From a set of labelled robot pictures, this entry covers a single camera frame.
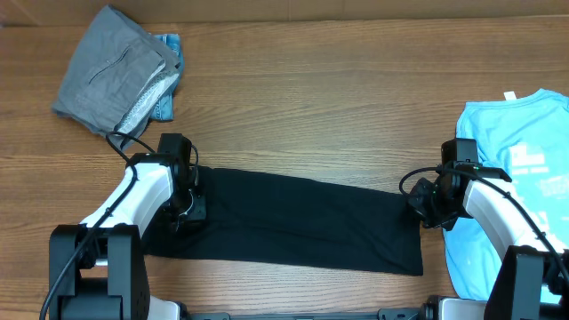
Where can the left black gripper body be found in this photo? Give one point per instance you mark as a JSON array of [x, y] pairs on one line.
[[188, 208]]

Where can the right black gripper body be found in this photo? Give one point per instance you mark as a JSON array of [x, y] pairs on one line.
[[420, 208]]

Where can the black t-shirt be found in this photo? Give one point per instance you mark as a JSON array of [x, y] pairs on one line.
[[260, 217]]

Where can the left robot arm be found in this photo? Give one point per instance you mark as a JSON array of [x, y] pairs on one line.
[[97, 268]]

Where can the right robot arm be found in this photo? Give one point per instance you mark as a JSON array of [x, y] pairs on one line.
[[533, 279]]

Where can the light blue t-shirt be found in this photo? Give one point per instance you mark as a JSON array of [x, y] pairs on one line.
[[527, 138]]

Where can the folded grey shorts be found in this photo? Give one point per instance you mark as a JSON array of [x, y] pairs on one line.
[[116, 76]]

